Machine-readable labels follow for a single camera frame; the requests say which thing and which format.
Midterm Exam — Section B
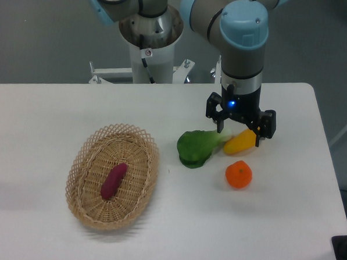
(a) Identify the purple sweet potato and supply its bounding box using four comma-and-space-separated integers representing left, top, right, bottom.
101, 163, 127, 200

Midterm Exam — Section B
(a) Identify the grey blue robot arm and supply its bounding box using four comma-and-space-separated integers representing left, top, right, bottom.
89, 0, 287, 141

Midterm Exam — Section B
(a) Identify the yellow pepper toy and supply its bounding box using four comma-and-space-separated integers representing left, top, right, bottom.
223, 129, 256, 155

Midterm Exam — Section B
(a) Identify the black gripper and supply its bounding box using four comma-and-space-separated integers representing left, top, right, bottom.
206, 87, 277, 147

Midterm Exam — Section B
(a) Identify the woven wicker basket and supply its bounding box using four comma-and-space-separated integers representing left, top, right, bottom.
66, 124, 159, 231

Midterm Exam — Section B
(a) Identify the white metal base frame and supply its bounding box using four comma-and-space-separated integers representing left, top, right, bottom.
88, 48, 224, 91

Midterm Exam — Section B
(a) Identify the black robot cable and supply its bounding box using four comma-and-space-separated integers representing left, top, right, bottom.
137, 34, 158, 85

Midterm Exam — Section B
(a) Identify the green bok choy toy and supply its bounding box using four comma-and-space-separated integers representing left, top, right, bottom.
176, 129, 234, 169

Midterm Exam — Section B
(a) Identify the orange tangerine toy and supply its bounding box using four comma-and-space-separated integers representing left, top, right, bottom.
225, 161, 253, 190

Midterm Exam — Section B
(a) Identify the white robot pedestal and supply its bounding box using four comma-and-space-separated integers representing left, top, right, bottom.
115, 1, 186, 86

